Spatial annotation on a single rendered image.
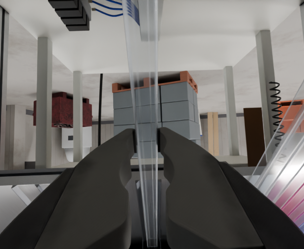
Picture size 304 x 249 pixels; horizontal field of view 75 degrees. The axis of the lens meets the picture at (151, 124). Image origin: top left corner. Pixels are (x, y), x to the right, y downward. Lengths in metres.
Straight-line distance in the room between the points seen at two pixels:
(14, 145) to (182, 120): 3.64
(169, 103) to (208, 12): 2.18
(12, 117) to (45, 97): 4.49
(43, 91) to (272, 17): 0.65
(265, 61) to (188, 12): 0.27
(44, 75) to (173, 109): 2.16
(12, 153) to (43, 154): 4.45
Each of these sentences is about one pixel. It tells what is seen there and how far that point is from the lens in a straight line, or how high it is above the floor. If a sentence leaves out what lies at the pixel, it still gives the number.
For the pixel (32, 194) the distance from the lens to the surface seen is 0.23.
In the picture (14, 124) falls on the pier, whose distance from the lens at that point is 5.07.
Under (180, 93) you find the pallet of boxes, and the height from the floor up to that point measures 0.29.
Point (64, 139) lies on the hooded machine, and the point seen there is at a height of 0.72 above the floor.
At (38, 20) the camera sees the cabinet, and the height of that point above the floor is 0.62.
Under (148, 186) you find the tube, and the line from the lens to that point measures 0.17.
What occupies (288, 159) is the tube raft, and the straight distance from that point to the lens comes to 0.19.
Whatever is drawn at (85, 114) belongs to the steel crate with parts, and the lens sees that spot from 4.03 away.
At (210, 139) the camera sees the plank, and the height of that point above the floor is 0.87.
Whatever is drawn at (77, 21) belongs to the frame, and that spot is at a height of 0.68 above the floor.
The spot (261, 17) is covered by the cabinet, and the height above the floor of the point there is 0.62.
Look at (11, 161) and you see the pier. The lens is 5.08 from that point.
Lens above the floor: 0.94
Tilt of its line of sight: 6 degrees down
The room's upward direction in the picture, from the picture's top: 178 degrees clockwise
